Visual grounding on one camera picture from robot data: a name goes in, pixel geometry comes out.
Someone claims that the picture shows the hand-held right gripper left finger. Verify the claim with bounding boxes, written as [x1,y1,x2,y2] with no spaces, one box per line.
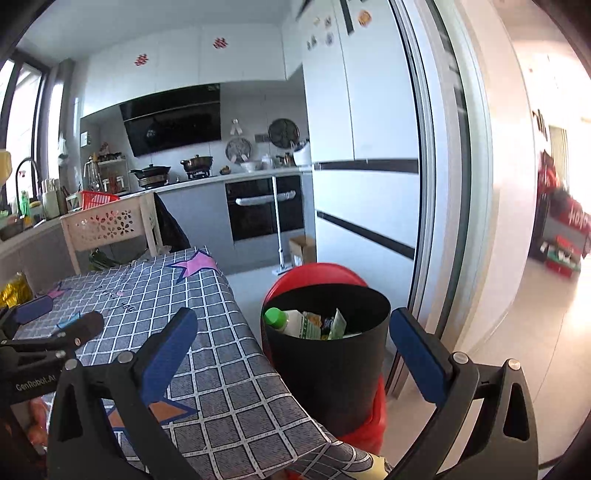
[46,307,199,480]

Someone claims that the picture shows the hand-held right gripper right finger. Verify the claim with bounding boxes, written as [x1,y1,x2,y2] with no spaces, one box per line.
[389,307,540,480]

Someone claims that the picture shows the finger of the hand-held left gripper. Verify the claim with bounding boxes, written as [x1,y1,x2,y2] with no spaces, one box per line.
[0,311,105,365]
[0,295,54,340]

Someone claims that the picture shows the green snack bag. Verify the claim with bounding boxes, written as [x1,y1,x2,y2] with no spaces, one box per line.
[327,308,348,341]

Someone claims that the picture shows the black trash bin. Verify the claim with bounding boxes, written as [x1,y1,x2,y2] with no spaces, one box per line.
[260,285,392,437]

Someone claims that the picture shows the green cap white bottle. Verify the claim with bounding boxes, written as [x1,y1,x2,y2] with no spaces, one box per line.
[263,307,324,340]

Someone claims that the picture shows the gold foil bag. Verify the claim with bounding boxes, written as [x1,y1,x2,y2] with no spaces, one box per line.
[0,272,34,310]

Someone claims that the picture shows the orange star sticker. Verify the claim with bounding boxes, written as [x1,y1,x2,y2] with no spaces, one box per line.
[104,394,199,444]

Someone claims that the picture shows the grey checked tablecloth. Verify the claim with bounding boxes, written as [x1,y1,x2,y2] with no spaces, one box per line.
[9,247,384,480]

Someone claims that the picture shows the beige perforated chair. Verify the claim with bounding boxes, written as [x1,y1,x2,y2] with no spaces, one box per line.
[60,191,163,274]

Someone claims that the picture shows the black cloth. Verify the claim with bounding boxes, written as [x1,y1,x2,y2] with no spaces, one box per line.
[154,193,191,254]

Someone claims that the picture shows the red plastic basket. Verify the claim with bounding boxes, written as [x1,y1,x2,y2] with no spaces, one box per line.
[78,190,121,209]

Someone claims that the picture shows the red stool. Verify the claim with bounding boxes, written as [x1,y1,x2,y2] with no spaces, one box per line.
[261,262,389,457]

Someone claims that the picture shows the kitchen faucet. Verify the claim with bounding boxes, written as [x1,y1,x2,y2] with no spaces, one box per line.
[15,158,42,204]

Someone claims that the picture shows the spice rack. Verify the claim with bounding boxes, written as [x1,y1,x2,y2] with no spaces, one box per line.
[84,154,129,195]

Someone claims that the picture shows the cardboard box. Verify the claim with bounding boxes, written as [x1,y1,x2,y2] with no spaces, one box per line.
[288,234,317,267]

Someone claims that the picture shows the black oven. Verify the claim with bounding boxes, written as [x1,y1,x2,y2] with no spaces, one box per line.
[225,174,304,241]

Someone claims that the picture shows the black wok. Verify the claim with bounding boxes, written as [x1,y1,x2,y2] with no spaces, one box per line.
[129,164,171,182]

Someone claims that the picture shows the white mop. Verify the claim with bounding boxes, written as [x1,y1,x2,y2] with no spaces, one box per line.
[270,175,294,278]

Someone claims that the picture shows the kitchen window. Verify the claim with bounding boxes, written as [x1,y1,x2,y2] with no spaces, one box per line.
[0,60,51,208]

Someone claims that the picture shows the dark cooking pot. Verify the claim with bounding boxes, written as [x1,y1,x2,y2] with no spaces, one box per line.
[180,155,214,172]

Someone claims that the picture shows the red gift boxes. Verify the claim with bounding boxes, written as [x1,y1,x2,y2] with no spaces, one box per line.
[529,152,591,278]

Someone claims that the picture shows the black range hood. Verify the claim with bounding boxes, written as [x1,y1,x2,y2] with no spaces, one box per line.
[119,84,221,158]

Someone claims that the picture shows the white refrigerator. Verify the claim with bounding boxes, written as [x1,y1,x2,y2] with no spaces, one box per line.
[302,0,432,296]

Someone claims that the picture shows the round metal steamer tray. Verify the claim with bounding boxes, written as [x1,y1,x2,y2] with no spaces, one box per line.
[268,118,300,149]

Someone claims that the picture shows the white upper cabinets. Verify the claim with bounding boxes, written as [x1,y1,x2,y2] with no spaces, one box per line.
[81,14,305,118]

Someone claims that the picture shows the group of fridge magnets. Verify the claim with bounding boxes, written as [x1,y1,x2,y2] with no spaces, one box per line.
[305,9,372,49]

